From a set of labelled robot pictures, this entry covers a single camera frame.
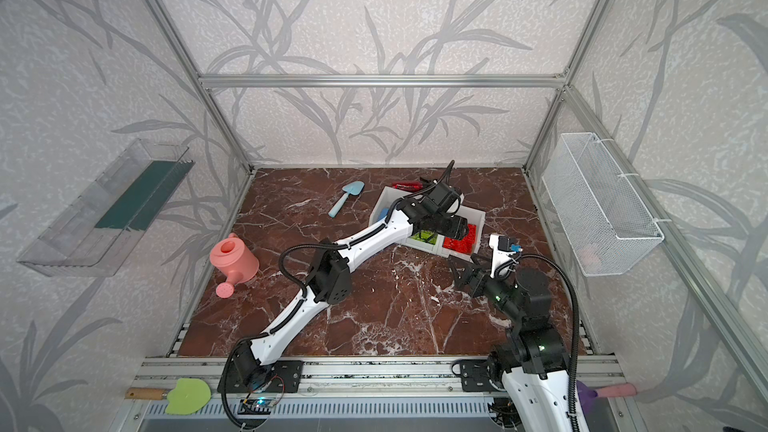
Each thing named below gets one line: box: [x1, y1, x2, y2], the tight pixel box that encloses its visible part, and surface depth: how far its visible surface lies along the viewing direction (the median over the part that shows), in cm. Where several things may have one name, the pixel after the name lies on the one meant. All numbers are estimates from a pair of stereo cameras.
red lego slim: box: [458, 224, 477, 254], surface depth 95 cm
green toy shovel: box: [125, 378, 212, 415], surface depth 72 cm
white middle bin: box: [403, 230, 449, 258], surface depth 95 cm
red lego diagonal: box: [442, 232, 473, 254], surface depth 95 cm
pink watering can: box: [210, 233, 260, 299], surface depth 86 cm
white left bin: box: [368, 186, 413, 227], surface depth 106 cm
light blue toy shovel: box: [328, 180, 365, 218], surface depth 113 cm
